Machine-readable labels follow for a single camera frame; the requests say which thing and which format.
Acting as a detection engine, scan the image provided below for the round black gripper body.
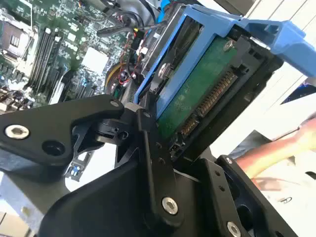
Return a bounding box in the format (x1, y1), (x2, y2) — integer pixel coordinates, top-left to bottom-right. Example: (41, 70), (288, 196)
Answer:
(39, 159), (218, 237)

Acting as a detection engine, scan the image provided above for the hard disk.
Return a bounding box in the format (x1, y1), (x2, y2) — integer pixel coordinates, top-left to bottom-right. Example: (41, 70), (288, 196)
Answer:
(134, 3), (316, 162)

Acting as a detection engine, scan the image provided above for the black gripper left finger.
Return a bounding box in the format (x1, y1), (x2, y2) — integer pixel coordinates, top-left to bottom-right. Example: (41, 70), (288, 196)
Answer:
(0, 92), (185, 228)

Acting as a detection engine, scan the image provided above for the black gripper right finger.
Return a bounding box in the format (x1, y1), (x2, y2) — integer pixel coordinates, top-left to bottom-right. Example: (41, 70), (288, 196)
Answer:
(201, 155), (298, 237)

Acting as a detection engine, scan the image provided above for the blue disk wire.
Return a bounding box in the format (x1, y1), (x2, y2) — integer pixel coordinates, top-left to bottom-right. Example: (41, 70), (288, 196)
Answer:
(157, 0), (171, 25)

